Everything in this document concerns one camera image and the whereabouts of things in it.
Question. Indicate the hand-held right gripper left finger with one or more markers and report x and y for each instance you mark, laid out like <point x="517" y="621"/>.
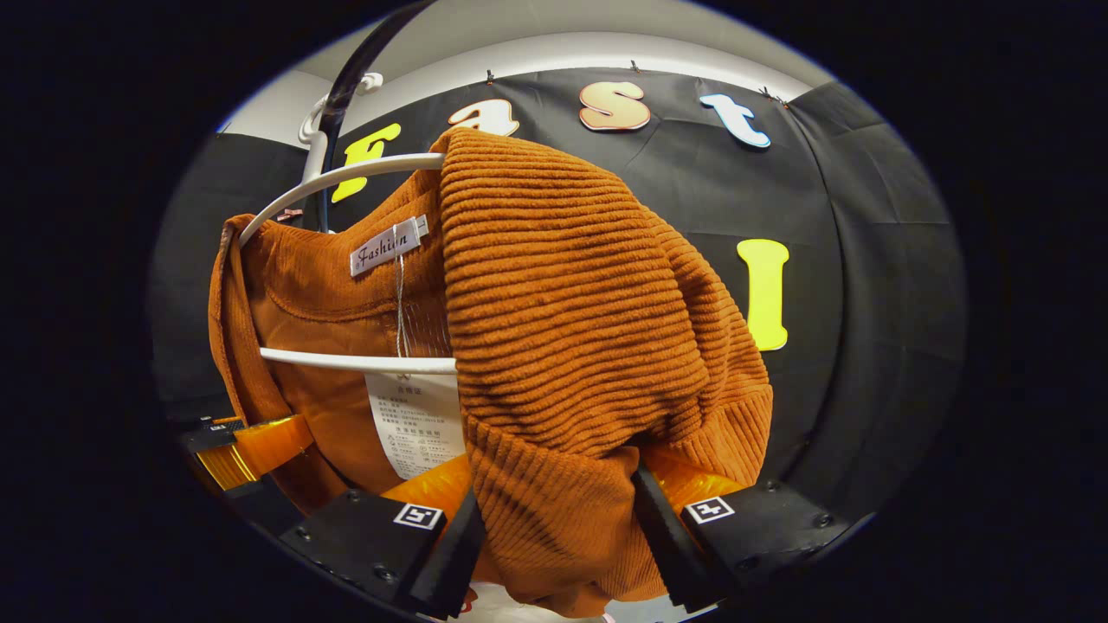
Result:
<point x="450" y="562"/>

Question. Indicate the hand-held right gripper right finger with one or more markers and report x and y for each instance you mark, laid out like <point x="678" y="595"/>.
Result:
<point x="675" y="554"/>

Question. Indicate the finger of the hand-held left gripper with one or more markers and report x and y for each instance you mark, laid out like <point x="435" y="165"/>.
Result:
<point x="268" y="446"/>

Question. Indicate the white laundry hamper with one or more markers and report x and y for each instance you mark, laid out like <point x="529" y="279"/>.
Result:
<point x="489" y="606"/>

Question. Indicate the white plastic clothes hanger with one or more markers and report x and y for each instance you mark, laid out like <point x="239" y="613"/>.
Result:
<point x="346" y="360"/>

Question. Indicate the black metal clothes rack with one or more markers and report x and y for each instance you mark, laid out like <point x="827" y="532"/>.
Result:
<point x="346" y="86"/>

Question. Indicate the white paper hang tag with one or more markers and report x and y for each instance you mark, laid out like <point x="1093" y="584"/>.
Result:
<point x="415" y="424"/>

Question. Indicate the small copper clip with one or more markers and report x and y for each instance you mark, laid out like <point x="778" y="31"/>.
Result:
<point x="290" y="214"/>

